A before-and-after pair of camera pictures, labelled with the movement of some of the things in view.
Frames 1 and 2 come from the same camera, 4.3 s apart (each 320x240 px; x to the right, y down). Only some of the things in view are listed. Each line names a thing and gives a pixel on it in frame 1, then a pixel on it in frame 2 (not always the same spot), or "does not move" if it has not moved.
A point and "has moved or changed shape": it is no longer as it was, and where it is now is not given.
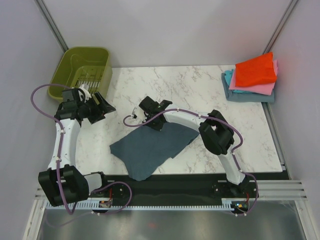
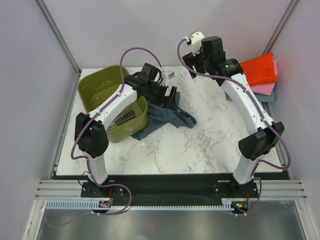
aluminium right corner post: [281, 26] does not move
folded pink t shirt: [266, 88] does not move
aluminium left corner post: [52, 24] does not move
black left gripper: [100, 110] to [163, 101]
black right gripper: [158, 127] to [190, 60]
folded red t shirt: [258, 70] does not move
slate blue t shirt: [145, 150] has moved or changed shape
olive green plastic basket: [90, 66] to [96, 84]
